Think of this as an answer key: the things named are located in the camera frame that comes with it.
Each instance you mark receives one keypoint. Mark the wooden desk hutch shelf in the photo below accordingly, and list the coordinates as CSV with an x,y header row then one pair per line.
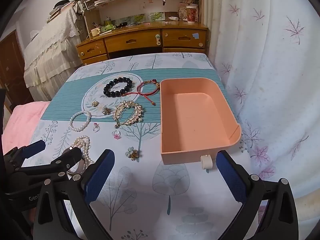
x,y
150,1

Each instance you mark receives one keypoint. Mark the red patterned cup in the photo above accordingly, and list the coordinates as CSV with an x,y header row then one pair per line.
x,y
192,13

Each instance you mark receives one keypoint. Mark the wooden desk with drawers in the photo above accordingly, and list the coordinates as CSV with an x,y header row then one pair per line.
x,y
135,38

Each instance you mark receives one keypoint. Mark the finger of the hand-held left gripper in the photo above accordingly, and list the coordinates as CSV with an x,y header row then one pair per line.
x,y
71,156
35,147

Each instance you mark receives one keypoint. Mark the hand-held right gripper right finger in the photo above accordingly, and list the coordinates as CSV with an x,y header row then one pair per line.
x,y
230,177

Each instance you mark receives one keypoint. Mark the brown wooden door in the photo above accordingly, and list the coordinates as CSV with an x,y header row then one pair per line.
x,y
10,62

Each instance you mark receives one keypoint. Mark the peach plastic drawer box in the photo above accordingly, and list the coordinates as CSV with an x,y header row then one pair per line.
x,y
197,120

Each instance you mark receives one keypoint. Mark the white stick-on hook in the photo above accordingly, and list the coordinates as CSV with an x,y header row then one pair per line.
x,y
158,40

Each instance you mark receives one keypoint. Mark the cream lace cloth cover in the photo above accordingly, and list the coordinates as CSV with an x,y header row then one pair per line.
x,y
50,47

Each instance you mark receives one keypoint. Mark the blue flower gold brooch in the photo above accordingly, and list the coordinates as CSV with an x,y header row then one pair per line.
x,y
132,153

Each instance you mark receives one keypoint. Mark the gold leaf hair comb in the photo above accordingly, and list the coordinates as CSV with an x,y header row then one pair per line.
x,y
132,120

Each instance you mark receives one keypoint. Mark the tree print tablecloth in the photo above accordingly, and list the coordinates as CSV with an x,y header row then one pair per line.
x,y
150,192

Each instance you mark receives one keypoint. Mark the black hat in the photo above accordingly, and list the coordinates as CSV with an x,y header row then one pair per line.
x,y
60,5

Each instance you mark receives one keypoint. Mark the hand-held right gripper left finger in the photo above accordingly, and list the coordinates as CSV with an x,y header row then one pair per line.
x,y
100,176

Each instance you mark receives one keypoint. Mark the blue sticky note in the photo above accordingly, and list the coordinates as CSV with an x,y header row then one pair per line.
x,y
196,36

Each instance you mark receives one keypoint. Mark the pink blanket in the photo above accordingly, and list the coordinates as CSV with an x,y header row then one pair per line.
x,y
22,122

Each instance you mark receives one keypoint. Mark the white tube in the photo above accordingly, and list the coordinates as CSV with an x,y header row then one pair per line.
x,y
173,18

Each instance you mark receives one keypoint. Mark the white leaf print curtain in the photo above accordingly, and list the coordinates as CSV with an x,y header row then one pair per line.
x,y
270,67

